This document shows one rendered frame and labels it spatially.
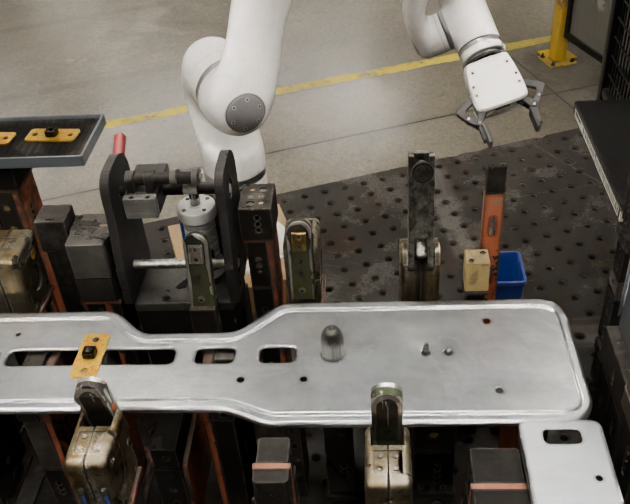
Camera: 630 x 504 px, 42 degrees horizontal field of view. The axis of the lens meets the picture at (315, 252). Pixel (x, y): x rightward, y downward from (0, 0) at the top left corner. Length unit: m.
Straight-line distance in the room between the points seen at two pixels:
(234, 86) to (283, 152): 2.16
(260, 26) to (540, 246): 0.79
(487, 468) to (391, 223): 0.94
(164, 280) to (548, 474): 0.67
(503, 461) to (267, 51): 0.76
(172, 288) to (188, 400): 0.28
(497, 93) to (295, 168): 1.93
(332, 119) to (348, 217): 1.89
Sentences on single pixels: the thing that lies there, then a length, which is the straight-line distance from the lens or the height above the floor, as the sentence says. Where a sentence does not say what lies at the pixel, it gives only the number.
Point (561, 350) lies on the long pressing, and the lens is 1.14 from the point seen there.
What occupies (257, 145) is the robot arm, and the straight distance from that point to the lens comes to 1.52.
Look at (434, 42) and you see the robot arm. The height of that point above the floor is 1.14.
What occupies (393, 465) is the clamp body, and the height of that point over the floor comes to 1.04.
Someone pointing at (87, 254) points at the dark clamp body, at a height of 1.06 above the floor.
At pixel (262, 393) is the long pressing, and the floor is 1.00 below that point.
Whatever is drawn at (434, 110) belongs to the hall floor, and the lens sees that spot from 3.80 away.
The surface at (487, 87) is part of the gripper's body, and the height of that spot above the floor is 1.09.
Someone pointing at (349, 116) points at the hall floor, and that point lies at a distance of 3.76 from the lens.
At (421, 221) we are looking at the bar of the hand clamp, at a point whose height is 1.11.
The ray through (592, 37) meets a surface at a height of 0.22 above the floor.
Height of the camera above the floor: 1.79
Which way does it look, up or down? 38 degrees down
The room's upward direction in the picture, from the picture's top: 5 degrees counter-clockwise
